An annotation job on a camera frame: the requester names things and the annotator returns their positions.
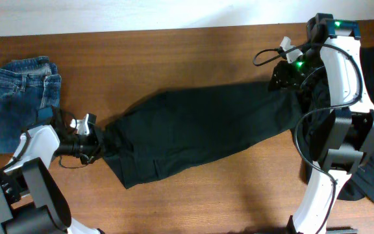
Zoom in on black trousers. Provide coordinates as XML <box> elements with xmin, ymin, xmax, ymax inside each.
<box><xmin>104</xmin><ymin>82</ymin><xmax>302</xmax><ymax>188</ymax></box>

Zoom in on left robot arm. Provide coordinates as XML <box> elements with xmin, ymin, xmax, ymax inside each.
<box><xmin>0</xmin><ymin>106</ymin><xmax>103</xmax><ymax>234</ymax></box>

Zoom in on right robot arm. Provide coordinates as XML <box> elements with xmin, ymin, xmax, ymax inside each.
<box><xmin>269</xmin><ymin>13</ymin><xmax>374</xmax><ymax>233</ymax></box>

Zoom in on folded blue jeans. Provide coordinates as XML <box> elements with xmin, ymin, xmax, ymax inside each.
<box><xmin>0</xmin><ymin>56</ymin><xmax>62</xmax><ymax>154</ymax></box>

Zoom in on right black camera cable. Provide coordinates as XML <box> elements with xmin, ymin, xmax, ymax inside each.
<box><xmin>253</xmin><ymin>42</ymin><xmax>365</xmax><ymax>234</ymax></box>

